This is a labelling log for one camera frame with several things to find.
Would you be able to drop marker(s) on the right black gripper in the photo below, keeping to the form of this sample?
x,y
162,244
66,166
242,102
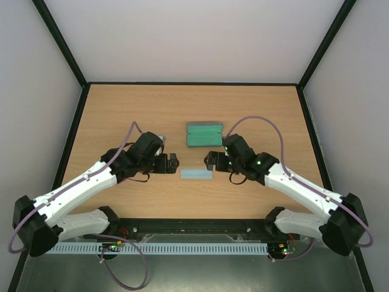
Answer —
x,y
219,161

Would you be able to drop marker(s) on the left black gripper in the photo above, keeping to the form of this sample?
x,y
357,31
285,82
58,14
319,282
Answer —
x,y
163,167

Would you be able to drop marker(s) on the light blue cleaning cloth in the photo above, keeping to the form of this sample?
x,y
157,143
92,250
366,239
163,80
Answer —
x,y
202,174

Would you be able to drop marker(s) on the grey glasses case green lining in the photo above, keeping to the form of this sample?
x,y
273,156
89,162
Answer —
x,y
204,134

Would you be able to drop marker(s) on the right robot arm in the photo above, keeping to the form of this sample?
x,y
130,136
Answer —
x,y
336,220

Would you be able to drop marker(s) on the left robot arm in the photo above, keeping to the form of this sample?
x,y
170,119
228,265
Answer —
x,y
44,221

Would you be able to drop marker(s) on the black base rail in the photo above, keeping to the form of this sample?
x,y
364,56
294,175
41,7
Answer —
x,y
194,226

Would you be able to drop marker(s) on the light blue slotted cable duct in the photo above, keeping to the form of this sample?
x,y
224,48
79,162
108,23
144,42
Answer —
x,y
95,248

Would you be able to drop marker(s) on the black aluminium frame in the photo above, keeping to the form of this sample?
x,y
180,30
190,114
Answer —
x,y
55,32

